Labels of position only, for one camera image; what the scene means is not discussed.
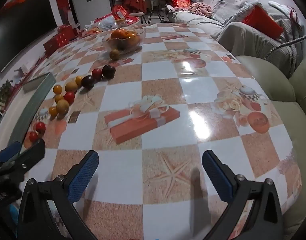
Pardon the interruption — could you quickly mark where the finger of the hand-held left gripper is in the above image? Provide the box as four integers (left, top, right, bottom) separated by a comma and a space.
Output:
0, 139, 46, 188
0, 141, 22, 167

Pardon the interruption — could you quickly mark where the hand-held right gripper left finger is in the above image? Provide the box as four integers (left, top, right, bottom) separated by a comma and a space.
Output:
17, 150, 99, 240

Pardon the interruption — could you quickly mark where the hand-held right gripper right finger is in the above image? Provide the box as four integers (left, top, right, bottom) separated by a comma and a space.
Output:
202, 150, 284, 240

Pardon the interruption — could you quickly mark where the green-edged white tray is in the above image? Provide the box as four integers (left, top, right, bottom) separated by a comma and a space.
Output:
0, 72, 57, 147

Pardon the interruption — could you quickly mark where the green potted plant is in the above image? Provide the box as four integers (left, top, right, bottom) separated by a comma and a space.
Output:
0, 80, 13, 110

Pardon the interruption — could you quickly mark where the small white box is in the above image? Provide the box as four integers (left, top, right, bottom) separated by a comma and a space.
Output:
14, 66, 28, 77

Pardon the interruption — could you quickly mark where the white TV cabinet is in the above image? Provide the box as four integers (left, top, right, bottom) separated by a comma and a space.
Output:
0, 50, 49, 110

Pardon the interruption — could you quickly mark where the beige armchair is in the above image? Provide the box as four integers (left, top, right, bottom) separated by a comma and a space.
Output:
234, 55, 306, 240

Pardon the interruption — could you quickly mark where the checkered printed tablecloth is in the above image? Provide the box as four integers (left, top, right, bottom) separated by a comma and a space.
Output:
15, 22, 302, 240

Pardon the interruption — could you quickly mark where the stack of red gift boxes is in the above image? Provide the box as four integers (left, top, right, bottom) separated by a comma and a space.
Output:
44, 26, 78, 53

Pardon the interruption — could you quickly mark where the black television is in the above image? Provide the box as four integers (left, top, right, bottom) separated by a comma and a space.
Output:
0, 0, 59, 72

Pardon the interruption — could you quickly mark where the clear glass bowl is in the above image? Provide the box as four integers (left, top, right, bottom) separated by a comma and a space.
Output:
101, 27, 146, 54

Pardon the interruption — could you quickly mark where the orange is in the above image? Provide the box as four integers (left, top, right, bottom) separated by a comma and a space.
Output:
125, 35, 141, 48
111, 29, 134, 40

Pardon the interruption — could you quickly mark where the grey sofa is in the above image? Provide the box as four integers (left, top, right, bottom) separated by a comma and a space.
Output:
167, 0, 306, 78

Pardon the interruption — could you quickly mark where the clear plastic bag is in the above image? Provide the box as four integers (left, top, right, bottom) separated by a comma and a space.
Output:
96, 17, 118, 30

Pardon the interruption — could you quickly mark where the white door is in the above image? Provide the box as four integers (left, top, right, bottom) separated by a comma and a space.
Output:
75, 0, 111, 24

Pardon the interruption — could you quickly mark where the plain red cushion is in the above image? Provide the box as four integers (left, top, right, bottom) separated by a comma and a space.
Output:
243, 5, 285, 40

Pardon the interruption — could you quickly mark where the round red stool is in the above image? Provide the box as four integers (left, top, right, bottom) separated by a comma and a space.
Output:
125, 16, 142, 27

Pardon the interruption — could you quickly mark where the small red bag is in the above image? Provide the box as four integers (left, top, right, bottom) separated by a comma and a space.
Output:
111, 5, 129, 19

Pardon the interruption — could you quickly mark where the grey striped pillow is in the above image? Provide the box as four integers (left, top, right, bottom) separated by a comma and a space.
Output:
210, 0, 243, 22

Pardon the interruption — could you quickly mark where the pink blanket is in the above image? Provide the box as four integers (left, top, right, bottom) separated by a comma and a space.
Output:
173, 2, 213, 17

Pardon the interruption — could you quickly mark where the black metal chair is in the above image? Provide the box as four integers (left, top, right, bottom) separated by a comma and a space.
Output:
143, 4, 168, 24

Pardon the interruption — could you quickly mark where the red embroidered cushion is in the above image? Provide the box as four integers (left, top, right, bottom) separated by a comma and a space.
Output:
171, 0, 193, 9

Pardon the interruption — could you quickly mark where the white cloth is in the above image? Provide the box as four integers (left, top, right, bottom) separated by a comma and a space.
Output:
268, 1, 298, 18

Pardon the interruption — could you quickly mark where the grey braided cable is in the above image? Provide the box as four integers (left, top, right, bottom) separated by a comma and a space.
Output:
264, 32, 306, 60

